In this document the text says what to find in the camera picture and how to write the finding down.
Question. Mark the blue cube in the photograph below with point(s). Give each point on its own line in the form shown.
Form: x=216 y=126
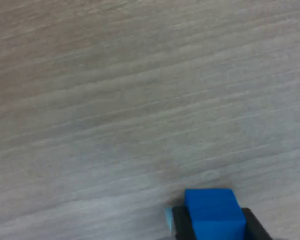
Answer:
x=215 y=215

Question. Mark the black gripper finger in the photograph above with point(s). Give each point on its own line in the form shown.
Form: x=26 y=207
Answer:
x=183 y=225
x=256 y=228

